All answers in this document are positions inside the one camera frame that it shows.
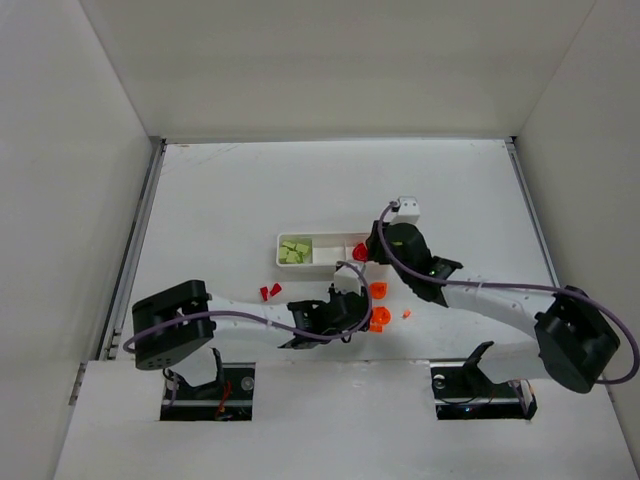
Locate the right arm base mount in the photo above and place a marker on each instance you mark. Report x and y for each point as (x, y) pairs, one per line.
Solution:
(462, 392)

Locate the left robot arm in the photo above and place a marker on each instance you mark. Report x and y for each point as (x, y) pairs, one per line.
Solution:
(173, 330)

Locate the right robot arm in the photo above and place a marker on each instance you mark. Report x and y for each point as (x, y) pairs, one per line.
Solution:
(569, 339)

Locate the left aluminium frame rail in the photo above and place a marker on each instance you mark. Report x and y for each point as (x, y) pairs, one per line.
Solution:
(117, 307)

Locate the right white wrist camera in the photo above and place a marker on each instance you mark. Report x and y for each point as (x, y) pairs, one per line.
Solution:
(406, 210)

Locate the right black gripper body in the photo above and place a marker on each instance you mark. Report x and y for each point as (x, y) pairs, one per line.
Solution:
(376, 245)

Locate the aluminium frame rail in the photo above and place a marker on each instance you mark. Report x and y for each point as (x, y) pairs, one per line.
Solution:
(117, 307)
(510, 143)

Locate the red curved lego piece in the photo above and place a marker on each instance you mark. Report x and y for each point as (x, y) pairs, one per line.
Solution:
(360, 253)

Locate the orange round lego piece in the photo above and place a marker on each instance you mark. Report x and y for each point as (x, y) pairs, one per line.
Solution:
(381, 315)

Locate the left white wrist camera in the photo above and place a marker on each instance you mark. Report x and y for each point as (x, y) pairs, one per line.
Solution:
(346, 277)

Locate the right aluminium frame rail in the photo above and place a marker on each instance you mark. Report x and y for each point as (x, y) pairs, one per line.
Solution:
(510, 143)

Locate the white divided sorting tray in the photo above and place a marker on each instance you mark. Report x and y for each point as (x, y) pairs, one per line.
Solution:
(327, 248)

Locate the red slope lego brick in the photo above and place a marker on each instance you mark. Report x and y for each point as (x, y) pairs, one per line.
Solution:
(275, 290)

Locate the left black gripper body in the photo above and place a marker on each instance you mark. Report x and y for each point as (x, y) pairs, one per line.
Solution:
(361, 307)

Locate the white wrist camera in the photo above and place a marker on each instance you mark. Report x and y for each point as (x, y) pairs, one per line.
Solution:
(346, 277)
(406, 210)

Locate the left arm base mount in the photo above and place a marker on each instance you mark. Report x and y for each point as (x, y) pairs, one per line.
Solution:
(227, 398)

